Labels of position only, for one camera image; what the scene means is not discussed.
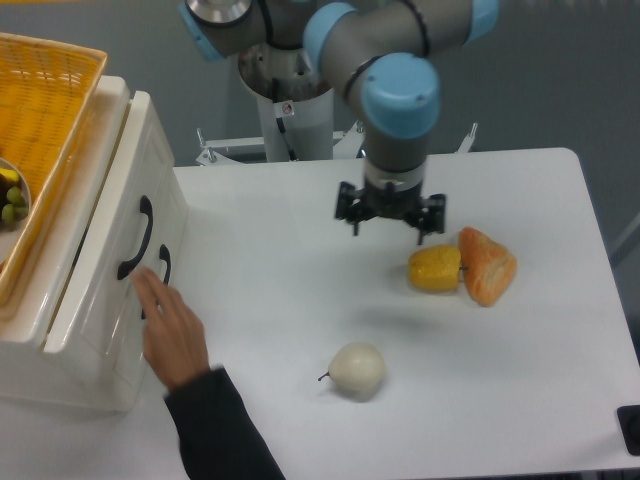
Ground black object at table edge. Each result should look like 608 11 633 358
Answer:
616 405 640 456

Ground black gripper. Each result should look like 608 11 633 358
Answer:
334 180 446 245

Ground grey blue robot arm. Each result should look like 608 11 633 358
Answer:
179 1 500 236

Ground person's bare hand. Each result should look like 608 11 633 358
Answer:
130 267 209 392

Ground white lower drawer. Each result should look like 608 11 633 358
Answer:
108 214 183 410

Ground white plate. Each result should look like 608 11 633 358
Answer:
1 158 32 263

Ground white toy pear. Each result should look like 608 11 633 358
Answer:
317 342 387 402

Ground yellow toy fruit piece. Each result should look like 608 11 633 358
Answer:
0 168 21 184

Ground dark sleeved forearm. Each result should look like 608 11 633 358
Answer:
165 367 284 479

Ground yellow toy bell pepper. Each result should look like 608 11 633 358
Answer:
408 244 467 292

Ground green toy grapes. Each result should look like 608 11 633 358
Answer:
1 186 29 228

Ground dark toy eggplant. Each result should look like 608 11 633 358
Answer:
0 180 14 228

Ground yellow woven basket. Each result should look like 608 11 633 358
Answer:
1 32 108 304

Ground orange toy croissant bread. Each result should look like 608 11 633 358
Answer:
458 227 518 307

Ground white drawer cabinet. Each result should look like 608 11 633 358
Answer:
0 75 146 414

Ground white metal frame bracket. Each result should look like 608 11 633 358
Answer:
456 122 478 154

